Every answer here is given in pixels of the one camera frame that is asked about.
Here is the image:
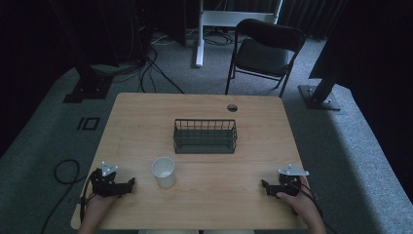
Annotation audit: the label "black folding chair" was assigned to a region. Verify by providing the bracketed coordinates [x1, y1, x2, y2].
[224, 18, 307, 98]

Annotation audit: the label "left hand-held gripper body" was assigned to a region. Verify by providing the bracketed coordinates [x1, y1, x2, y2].
[89, 161, 131, 198]

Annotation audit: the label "black looped floor cable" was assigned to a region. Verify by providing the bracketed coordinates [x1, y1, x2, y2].
[38, 158, 89, 234]

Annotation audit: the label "black floor cable bundle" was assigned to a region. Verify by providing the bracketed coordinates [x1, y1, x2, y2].
[91, 43, 186, 96]

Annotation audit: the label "dark wire basket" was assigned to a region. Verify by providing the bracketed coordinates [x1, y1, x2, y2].
[172, 118, 239, 155]

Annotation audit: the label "person's left hand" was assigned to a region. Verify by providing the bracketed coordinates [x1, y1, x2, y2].
[80, 194, 119, 227]

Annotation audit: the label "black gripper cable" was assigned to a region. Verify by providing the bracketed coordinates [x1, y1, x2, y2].
[79, 176, 98, 222]
[290, 181, 340, 234]

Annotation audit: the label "white cup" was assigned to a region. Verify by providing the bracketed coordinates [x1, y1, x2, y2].
[150, 156, 177, 189]

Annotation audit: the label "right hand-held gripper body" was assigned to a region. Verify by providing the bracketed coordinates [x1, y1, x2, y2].
[275, 164, 310, 197]

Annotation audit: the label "dark curtain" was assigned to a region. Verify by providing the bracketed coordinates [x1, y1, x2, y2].
[279, 0, 350, 38]

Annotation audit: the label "person's right hand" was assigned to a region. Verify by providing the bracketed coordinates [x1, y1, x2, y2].
[276, 175, 323, 226]

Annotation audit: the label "white desk frame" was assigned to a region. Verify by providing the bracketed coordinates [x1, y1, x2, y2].
[194, 0, 284, 68]

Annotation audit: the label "black metal stand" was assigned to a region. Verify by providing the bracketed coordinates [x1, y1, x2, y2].
[297, 62, 343, 112]
[62, 61, 115, 104]

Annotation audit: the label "white floor cables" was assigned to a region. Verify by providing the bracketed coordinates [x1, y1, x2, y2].
[150, 30, 200, 47]

